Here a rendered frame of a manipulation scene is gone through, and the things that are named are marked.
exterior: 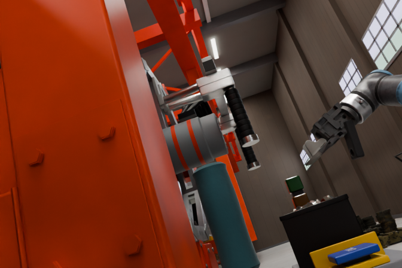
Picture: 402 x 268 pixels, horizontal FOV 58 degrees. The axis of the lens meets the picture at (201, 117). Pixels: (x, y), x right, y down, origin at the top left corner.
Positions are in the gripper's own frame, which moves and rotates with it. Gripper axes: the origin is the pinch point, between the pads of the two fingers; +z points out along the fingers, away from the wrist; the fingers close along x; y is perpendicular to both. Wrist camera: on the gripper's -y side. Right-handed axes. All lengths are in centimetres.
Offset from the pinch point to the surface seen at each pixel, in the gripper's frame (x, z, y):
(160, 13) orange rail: -211, -75, 218
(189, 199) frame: -18.3, 33.2, 20.3
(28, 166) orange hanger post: 68, 44, 22
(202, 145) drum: 10.8, 20.4, 23.9
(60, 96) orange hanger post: 68, 36, 26
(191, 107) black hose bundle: -3.7, 12.4, 39.8
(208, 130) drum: 11.3, 16.4, 25.7
